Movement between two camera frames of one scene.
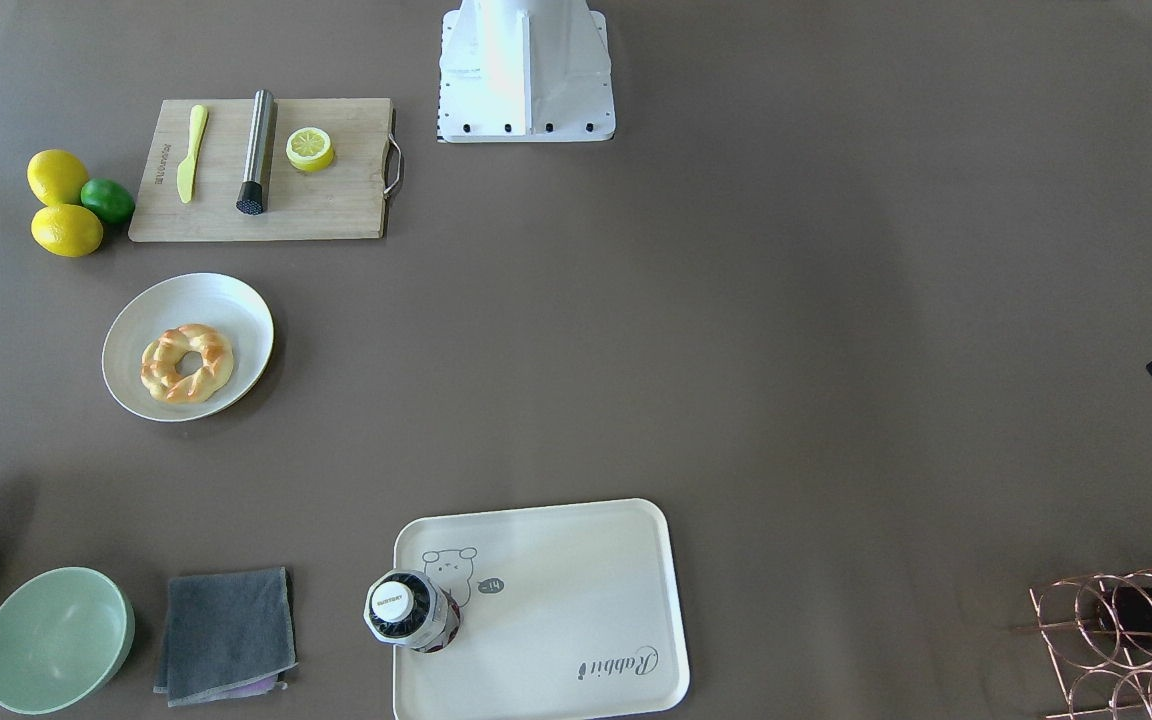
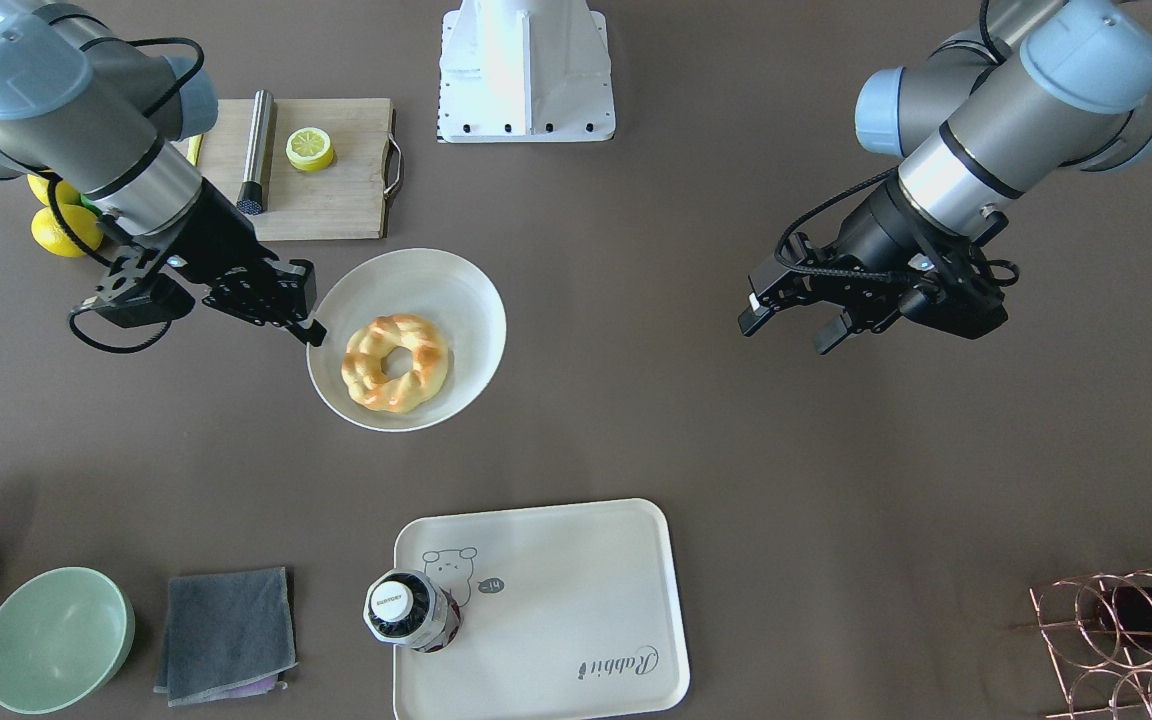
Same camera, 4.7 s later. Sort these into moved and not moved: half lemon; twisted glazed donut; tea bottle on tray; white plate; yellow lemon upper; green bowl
Moved: twisted glazed donut; white plate
Not moved: yellow lemon upper; tea bottle on tray; green bowl; half lemon
